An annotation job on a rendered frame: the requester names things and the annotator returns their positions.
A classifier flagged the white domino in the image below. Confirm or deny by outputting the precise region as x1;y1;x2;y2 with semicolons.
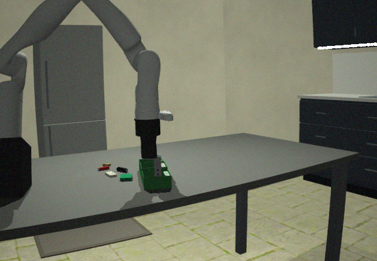
105;171;117;177

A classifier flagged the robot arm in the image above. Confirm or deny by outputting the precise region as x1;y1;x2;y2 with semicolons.
0;0;160;138

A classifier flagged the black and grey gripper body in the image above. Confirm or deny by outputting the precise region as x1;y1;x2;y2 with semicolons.
134;102;173;159

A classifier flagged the green three-compartment bin rack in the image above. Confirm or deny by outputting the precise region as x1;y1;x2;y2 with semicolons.
139;159;172;190

